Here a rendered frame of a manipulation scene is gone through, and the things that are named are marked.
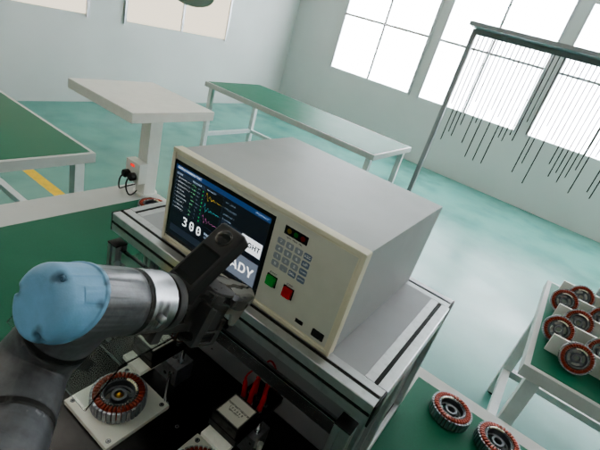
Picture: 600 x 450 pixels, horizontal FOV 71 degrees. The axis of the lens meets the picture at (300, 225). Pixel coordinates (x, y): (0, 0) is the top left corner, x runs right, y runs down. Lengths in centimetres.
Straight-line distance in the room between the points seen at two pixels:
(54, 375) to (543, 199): 673
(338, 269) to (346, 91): 714
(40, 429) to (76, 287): 12
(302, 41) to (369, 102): 175
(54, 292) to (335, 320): 42
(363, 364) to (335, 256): 20
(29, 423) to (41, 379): 5
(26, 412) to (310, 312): 43
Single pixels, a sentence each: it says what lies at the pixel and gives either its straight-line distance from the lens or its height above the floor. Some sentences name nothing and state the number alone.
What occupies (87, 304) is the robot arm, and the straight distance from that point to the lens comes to 43.
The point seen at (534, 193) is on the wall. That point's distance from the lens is 693.
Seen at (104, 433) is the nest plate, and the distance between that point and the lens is 100.
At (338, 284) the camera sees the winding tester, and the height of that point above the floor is 125.
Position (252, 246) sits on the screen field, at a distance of 75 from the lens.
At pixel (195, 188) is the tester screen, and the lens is 82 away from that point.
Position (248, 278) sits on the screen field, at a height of 116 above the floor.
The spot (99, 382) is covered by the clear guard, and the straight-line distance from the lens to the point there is 74.
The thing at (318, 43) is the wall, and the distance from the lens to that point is 811.
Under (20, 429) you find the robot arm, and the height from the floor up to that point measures 124.
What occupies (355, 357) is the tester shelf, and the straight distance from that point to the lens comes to 76.
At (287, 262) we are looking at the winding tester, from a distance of 71.
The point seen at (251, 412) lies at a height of 92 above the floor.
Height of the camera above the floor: 160
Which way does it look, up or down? 25 degrees down
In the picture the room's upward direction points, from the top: 17 degrees clockwise
